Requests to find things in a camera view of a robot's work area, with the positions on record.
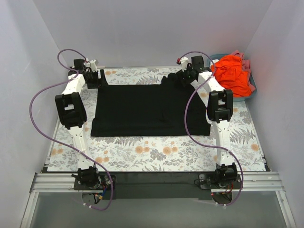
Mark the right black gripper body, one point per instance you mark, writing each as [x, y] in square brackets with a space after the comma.
[180, 76]

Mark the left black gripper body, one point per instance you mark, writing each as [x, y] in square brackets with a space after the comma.
[95, 77]

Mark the black t-shirt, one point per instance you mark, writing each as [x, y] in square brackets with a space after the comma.
[166, 109]

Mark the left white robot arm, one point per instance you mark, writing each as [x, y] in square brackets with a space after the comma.
[72, 115]

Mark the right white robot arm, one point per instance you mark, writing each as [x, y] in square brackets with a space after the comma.
[219, 112]

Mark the orange t-shirt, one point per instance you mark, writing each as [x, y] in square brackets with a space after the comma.
[229, 74]

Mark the teal plastic laundry basket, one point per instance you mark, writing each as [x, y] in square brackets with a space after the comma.
[217, 57]

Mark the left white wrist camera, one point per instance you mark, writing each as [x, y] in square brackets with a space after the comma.
[91, 64]

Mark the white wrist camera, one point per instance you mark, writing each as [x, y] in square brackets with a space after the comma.
[183, 62]
[91, 64]

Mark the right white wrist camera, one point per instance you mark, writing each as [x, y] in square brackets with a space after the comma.
[183, 62]

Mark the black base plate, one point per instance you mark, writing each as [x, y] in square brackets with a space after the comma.
[109, 191]

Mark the aluminium mounting rail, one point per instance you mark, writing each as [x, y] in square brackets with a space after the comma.
[64, 182]

